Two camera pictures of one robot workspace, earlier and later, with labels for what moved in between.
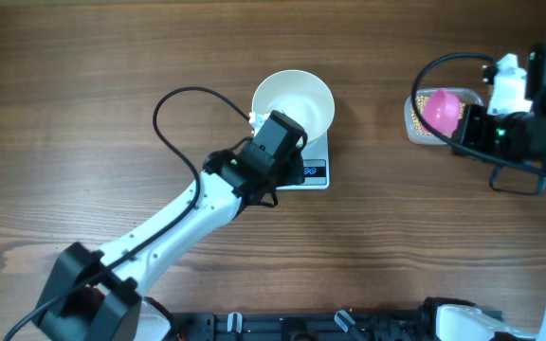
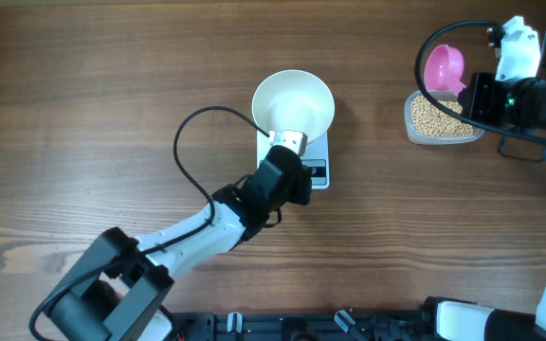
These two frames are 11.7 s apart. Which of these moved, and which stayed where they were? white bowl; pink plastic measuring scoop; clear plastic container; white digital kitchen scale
Moved: pink plastic measuring scoop
Stayed: clear plastic container; white bowl; white digital kitchen scale
